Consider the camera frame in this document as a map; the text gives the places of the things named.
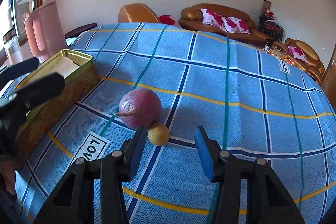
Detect red cushion on near chair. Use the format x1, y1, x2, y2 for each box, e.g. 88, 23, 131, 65
158, 15, 181, 28

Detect floral pillow on armchair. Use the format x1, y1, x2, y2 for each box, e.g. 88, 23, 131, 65
287, 46, 307, 64

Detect brown leather armchair near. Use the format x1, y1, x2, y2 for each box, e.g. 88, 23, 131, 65
118, 3, 160, 23

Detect small tan longan fruit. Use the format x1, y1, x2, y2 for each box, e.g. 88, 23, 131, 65
147, 123, 169, 146

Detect pink electric kettle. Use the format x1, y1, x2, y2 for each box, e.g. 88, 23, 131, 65
24, 1, 68, 63

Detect dark round stool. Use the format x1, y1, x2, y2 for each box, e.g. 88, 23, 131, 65
64, 23, 97, 39

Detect brown leather armchair far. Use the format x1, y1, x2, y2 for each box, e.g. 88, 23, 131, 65
284, 38, 325, 86

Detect brown leather armchair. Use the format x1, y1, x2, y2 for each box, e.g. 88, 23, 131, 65
118, 3, 160, 23
284, 38, 325, 86

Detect blue plaid tablecloth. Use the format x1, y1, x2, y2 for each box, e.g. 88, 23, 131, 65
15, 23, 335, 223

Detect stacked dark chairs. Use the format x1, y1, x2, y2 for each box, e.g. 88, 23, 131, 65
259, 14, 284, 43

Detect person's left hand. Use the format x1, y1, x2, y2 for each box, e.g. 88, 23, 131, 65
0, 160, 16, 195

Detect window with frame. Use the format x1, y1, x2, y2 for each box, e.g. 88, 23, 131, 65
1, 0, 38, 44

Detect gold rectangular tin box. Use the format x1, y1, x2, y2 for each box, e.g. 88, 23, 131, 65
14, 50, 100, 162

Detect brown leather three-seat sofa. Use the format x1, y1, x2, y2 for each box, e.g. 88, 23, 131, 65
179, 3, 273, 47

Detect white floral pillow right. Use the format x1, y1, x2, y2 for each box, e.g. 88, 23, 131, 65
222, 17, 250, 34

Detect purple passion fruit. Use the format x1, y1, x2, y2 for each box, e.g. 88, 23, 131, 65
114, 88, 162, 130

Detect white floral pillow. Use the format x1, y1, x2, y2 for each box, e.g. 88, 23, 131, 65
222, 17, 250, 34
201, 9, 226, 31

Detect white floral pillow left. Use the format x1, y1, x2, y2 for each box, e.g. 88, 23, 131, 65
201, 9, 226, 31

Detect coffee table with items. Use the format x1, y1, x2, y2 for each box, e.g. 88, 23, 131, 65
264, 42, 303, 70

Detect clear glass water bottle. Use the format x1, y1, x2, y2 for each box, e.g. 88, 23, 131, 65
3, 28, 23, 65

